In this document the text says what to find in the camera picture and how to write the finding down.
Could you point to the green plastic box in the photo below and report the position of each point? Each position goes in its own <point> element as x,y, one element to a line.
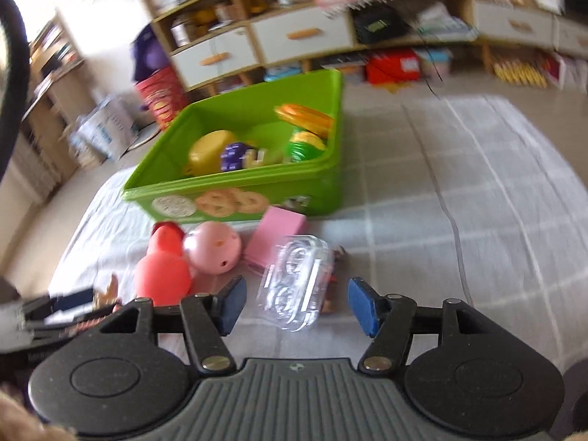
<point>216,119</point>

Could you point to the pink pig toy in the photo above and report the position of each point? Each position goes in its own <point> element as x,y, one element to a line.
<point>163,275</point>

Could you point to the toy corn cob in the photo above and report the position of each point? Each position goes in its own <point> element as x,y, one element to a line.
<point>303,147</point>

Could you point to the pink ball with holes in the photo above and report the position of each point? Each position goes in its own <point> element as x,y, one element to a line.
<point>213,248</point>

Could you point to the clear plastic case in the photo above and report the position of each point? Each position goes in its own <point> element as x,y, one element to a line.
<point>294,285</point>

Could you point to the pink block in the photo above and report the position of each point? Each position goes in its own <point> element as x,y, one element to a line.
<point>275,229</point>

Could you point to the orange round toy lid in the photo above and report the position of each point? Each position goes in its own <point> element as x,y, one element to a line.
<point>305,117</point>

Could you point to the purple bag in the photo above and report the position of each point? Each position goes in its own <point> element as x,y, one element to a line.
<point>151,50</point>

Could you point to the red bucket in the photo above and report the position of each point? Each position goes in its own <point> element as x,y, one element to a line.
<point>161,96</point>

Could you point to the blue plastic box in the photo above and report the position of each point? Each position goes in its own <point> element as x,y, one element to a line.
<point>282,75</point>

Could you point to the red box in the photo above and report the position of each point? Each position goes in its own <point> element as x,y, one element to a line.
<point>390,66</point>

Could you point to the amber rabbit toy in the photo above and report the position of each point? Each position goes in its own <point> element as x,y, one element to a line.
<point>108,291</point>

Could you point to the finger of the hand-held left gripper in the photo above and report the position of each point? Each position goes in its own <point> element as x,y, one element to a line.
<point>69,300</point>
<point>69,324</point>

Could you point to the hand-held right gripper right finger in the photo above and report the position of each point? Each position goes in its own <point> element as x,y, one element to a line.
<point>363,305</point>

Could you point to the white paper bag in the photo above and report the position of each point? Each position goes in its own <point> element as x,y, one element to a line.
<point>103,128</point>

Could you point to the wooden bookshelf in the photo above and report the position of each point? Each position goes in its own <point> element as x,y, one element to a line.
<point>50,82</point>

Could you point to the small brown figurine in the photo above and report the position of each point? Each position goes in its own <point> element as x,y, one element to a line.
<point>331,304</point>

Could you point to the clear box blue lid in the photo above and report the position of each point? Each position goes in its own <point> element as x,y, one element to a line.
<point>434,62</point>

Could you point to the yellow egg tray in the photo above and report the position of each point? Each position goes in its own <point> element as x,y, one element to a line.
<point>519,71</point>

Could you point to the tan fuzzy sleeve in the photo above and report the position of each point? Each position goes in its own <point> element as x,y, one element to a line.
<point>18,422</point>

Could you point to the black bag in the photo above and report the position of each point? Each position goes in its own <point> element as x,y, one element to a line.
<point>379,25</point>

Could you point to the wooden cabinet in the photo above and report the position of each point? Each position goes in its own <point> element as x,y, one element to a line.
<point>242,0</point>

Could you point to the purple toy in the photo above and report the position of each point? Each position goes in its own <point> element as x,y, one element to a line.
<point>234,154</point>

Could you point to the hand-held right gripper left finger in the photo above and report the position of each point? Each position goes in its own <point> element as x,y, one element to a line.
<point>232,305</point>

